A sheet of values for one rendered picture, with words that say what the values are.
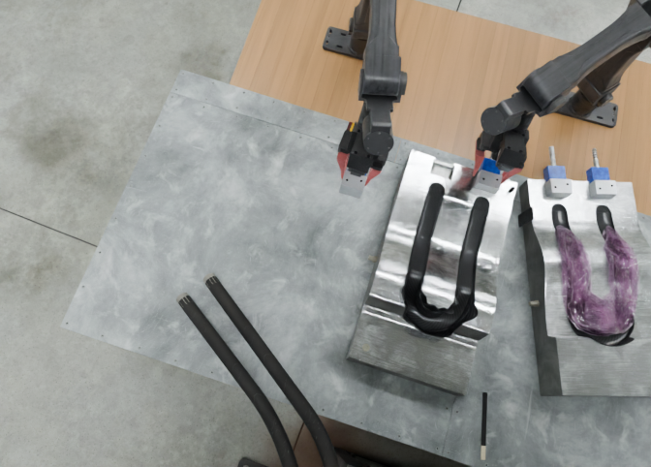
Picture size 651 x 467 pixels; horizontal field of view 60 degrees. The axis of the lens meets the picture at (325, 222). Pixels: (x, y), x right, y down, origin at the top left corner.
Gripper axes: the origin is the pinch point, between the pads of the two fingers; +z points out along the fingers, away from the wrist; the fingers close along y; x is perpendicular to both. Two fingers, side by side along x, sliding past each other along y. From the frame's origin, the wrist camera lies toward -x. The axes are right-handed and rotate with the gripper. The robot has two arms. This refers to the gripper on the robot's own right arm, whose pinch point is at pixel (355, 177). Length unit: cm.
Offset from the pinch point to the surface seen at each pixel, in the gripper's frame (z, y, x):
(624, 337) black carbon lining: 13, 67, -9
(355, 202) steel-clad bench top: 13.4, 1.8, 7.1
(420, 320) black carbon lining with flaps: 17.9, 23.1, -17.6
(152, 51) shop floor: 55, -99, 105
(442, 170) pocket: 2.1, 19.2, 15.1
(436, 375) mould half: 23.3, 29.4, -26.2
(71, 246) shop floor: 95, -94, 26
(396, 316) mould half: 18.7, 17.9, -18.0
